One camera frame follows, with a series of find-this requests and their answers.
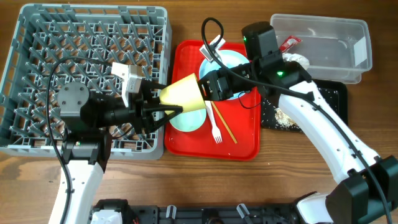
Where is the clear plastic waste bin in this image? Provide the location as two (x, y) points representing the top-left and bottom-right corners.
(271, 14), (373, 84)

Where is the wooden chopstick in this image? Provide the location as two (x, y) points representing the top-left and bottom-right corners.
(211, 101), (238, 144)

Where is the white plastic fork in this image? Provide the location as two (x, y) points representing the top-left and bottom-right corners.
(205, 101), (222, 144)

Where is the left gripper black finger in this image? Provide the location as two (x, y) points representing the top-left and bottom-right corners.
(146, 105), (183, 133)
(141, 79), (167, 92)

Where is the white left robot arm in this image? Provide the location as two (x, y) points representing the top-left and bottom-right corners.
(49, 80), (183, 223)

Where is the yellow plastic cup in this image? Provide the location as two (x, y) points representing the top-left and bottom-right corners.
(159, 73), (206, 113)

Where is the red foil wrapper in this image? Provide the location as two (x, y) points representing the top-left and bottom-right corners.
(279, 35), (302, 53)

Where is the mint green bowl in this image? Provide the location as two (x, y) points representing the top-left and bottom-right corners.
(170, 109), (206, 133)

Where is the red plastic tray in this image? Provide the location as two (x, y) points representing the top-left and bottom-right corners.
(164, 40), (261, 161)

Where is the light blue plate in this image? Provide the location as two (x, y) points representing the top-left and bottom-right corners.
(200, 50), (250, 100)

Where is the pile of rice and scraps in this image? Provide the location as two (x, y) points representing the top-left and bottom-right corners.
(274, 108), (296, 128)

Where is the black food waste tray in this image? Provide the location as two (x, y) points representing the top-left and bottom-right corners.
(261, 80), (348, 132)

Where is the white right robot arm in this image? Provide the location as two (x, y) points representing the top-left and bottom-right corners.
(199, 22), (397, 223)

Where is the grey plastic dishwasher rack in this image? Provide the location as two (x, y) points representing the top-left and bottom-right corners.
(1, 4), (172, 157)

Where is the white tissue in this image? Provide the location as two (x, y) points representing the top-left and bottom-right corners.
(282, 52), (310, 70)

